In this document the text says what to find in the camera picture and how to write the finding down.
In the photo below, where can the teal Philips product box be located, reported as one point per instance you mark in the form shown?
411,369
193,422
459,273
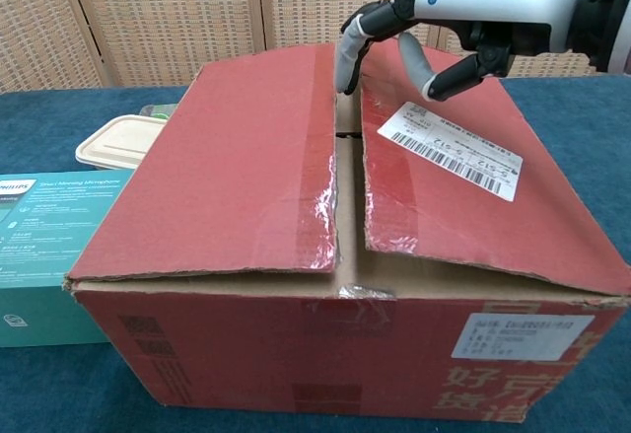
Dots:
49,255

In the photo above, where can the clear plastic water bottle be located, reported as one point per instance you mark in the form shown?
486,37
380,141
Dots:
158,111

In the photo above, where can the beige lidded lunch container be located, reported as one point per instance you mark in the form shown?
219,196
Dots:
118,139

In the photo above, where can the woven wooden folding screen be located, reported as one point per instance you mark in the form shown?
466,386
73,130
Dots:
197,9

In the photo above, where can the red taped cardboard box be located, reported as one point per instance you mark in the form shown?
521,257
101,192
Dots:
236,166

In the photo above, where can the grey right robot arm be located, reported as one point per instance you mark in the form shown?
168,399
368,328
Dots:
611,19

